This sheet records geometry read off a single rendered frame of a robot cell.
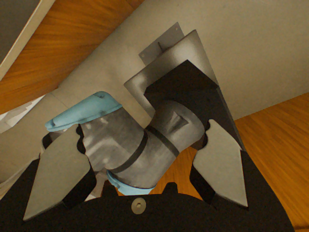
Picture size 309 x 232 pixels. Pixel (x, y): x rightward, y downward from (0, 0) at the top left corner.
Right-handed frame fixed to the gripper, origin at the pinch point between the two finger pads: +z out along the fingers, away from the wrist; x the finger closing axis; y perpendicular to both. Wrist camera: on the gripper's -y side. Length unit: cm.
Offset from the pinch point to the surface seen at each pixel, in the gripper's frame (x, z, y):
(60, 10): -35, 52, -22
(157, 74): 3.5, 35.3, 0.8
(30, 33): -43, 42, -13
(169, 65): 8.0, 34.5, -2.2
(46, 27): -43, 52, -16
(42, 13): -35, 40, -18
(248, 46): 100, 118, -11
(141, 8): -5, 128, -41
